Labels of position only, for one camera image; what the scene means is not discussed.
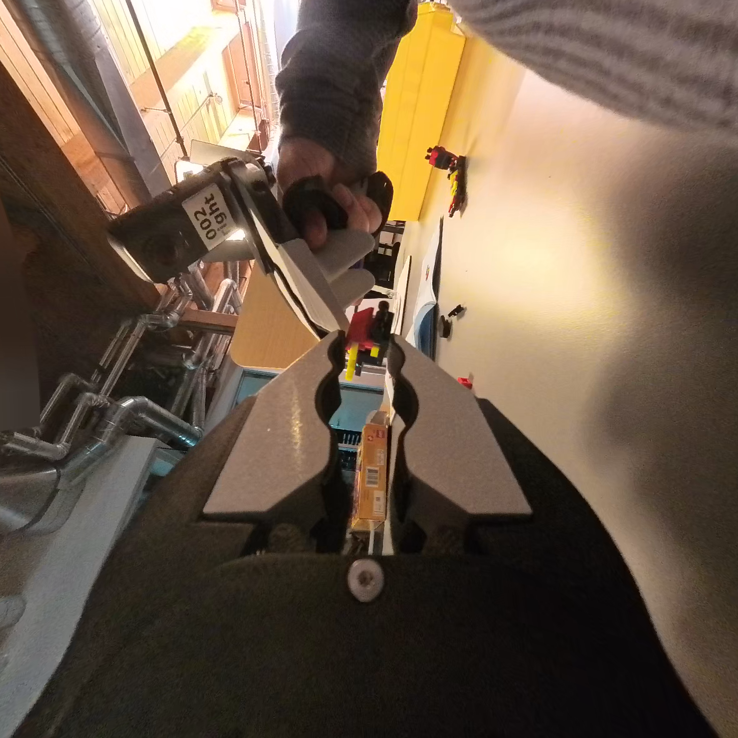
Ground red yellow lego model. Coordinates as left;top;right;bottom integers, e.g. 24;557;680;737
345;300;397;383

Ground person's right hand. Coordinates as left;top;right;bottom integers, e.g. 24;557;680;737
277;138;386;252

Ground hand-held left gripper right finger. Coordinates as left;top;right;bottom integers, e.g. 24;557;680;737
386;336;534;521

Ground yellow plastic bin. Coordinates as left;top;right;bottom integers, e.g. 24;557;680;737
376;3;468;223

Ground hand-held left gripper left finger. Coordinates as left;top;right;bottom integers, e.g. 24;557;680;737
202;332;348;518

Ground wooden book stand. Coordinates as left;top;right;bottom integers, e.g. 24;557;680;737
229;255;412;370

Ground person's right forearm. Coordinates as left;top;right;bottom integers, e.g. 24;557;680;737
274;0;419;181

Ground bent silver duct pipes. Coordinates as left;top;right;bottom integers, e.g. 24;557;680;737
0;276;240;531

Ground person's grey sweater torso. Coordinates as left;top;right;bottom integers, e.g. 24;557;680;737
450;0;738;136

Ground open instruction booklet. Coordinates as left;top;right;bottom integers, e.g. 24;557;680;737
404;215;446;363

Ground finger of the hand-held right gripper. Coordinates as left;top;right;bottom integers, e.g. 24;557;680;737
232;169;325;342
276;244;348;333

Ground orange cardboard lego box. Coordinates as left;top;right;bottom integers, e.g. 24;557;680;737
349;409;393;532

